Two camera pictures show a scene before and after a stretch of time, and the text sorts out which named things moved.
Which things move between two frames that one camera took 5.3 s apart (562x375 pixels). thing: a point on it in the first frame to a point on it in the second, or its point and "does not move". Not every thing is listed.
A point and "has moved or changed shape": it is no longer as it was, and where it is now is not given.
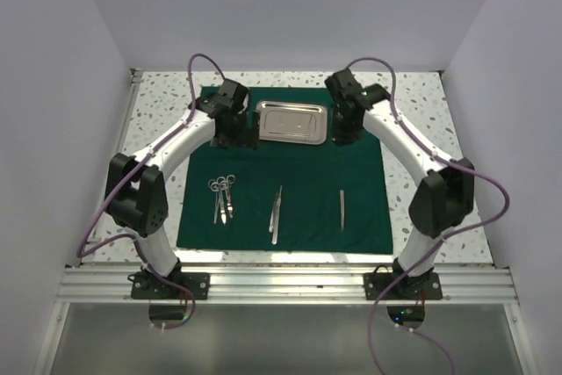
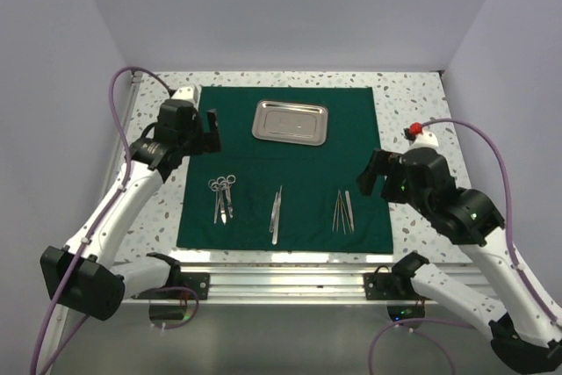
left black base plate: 144,285 does not move
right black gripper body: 342,132 to 393,187
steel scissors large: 216,185 does not move
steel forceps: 342,208 has moved or changed shape
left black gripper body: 237,133 to 192,141
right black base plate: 422,287 does not move
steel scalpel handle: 276,219 does not move
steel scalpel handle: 270,225 does not move
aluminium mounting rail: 292,283 does not move
